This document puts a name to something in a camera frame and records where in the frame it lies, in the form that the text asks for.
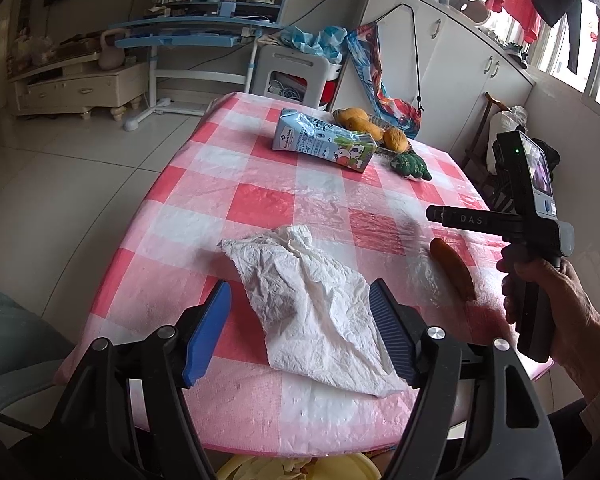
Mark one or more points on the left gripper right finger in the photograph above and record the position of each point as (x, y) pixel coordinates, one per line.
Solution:
(399, 328)

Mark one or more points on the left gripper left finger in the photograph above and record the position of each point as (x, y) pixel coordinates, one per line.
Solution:
(201, 328)

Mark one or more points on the white tissue paper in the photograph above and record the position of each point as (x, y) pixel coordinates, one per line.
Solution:
(314, 312)

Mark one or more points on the yellow plastic trash bin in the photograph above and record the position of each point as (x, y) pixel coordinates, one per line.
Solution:
(353, 466)

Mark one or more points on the right hand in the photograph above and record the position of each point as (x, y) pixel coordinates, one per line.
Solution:
(576, 344)

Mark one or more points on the green plush toy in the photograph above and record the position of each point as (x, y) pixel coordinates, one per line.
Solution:
(410, 165)

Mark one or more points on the red white checkered tablecloth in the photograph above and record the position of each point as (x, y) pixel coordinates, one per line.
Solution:
(278, 227)

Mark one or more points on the colourful hanging bag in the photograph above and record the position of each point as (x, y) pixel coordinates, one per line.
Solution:
(364, 49)

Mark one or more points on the dark wicker fruit basket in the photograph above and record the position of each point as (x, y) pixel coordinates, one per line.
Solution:
(383, 124)

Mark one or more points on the yellow mango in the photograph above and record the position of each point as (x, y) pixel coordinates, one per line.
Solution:
(362, 125)
(344, 114)

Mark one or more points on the blue milk carton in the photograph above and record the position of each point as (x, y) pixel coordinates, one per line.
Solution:
(300, 133)

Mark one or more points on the cream tv cabinet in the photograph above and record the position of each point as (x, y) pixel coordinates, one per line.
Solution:
(77, 86)

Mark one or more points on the white plastic stool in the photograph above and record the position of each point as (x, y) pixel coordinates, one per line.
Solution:
(289, 75)

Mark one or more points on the pink kettlebell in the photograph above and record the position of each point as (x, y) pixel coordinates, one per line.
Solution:
(111, 56)

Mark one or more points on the blue study desk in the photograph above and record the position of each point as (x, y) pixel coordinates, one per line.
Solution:
(229, 25)

